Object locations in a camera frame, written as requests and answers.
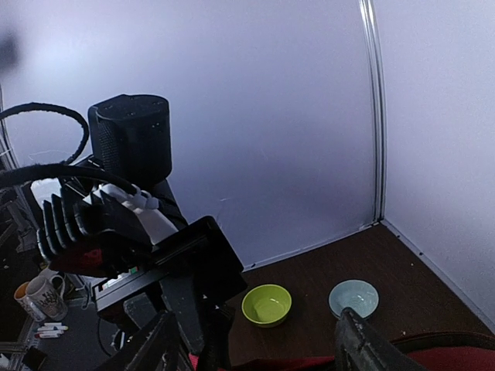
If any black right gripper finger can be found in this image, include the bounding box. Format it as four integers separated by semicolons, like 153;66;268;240
335;308;426;371

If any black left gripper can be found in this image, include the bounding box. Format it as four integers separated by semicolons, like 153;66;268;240
48;215;248;371

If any red student backpack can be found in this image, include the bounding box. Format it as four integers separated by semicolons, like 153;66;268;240
189;311;494;370

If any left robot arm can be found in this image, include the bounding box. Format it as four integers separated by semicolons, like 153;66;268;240
1;94;247;370

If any light blue ceramic bowl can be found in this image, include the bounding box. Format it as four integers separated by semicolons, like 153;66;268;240
328;280;380;318

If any lime green bowl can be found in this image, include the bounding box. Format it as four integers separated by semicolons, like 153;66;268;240
241;284;292;328

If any white patterned mug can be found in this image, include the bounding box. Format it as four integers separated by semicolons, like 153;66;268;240
26;274;68;321

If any left aluminium frame post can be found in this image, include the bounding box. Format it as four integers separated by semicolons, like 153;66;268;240
358;0;387;223

